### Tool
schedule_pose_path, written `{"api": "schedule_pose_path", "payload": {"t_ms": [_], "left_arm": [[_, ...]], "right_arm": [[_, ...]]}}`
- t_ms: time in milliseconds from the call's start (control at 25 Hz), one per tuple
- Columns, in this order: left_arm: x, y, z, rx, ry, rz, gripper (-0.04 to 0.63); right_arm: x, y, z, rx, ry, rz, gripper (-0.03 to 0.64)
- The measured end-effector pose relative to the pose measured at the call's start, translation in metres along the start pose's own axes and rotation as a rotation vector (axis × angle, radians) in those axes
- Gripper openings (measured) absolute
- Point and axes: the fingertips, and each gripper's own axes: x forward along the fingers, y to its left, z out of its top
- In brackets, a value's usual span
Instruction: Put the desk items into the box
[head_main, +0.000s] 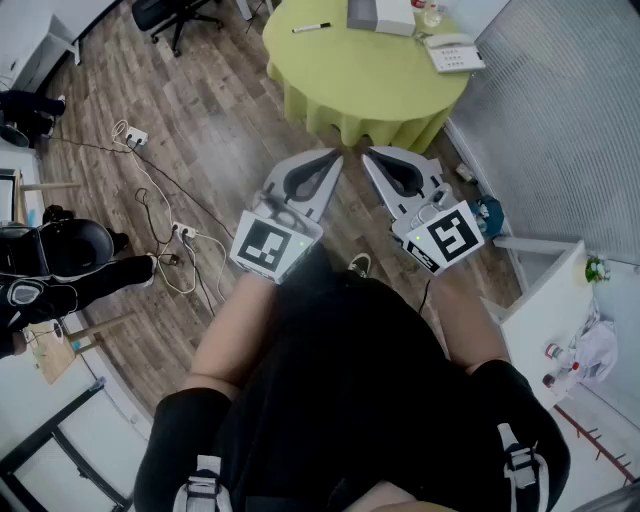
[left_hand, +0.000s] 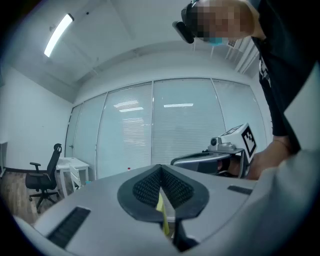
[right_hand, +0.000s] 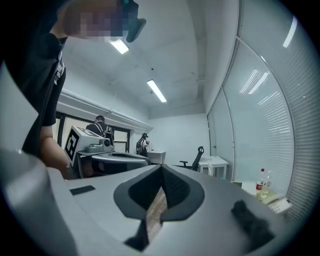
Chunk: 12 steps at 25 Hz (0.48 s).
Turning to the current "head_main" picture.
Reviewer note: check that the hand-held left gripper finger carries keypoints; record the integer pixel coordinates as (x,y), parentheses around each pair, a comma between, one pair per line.
(322,200)
(279,175)

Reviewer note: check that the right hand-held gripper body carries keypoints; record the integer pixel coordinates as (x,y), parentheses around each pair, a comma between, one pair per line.
(450,235)

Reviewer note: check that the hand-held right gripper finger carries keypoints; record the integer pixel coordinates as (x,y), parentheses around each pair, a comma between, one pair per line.
(387,195)
(420,165)

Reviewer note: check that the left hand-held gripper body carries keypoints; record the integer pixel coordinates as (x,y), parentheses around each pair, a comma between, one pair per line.
(260,247)

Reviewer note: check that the small white stick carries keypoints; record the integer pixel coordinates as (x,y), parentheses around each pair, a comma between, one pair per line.
(310,28)

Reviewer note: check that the person's left forearm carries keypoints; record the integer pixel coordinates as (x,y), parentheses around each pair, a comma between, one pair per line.
(235,330)

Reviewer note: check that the person's right forearm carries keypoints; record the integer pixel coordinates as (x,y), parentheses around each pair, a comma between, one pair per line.
(462,325)

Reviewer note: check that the white box lid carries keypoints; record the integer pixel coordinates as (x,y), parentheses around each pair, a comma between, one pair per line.
(396,17)

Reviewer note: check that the black office chair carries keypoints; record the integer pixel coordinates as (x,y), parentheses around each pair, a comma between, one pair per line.
(165,15)

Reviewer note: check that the teal bag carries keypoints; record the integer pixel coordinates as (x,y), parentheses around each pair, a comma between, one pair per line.
(489,212)

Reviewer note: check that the person's shoe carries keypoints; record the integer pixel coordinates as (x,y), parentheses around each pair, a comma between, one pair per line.
(359,264)

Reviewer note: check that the white power strip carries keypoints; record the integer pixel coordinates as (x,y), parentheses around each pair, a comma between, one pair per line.
(184,231)
(136,136)

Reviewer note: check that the round green table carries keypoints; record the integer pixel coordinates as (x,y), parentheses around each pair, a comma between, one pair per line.
(365,80)

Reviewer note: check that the white shelf unit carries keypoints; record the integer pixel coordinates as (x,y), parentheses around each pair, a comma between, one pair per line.
(540,310)

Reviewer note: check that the white desk telephone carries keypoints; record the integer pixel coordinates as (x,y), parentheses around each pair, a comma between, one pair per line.
(452,52)

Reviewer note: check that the clear plastic bottle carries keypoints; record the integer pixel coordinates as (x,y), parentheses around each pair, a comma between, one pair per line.
(432,17)

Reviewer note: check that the small potted plant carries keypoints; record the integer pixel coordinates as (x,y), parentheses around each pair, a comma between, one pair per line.
(596,269)

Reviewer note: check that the small red capped bottle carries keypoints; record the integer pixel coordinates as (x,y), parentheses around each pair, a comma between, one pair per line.
(553,351)
(549,381)

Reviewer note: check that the person's black shirt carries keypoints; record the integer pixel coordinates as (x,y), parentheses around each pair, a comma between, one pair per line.
(350,400)

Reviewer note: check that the white plastic bag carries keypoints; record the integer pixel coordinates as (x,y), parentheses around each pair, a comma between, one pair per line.
(597,345)

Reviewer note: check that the small black bag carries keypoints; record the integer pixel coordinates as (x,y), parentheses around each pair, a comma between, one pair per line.
(57,214)

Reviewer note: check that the wooden table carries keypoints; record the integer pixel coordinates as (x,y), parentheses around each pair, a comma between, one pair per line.
(55,355)

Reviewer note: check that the black framed white cabinet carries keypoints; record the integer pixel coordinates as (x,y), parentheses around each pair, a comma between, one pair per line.
(55,450)

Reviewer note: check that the red wall rack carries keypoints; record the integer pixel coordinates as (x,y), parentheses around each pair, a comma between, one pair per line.
(595,445)

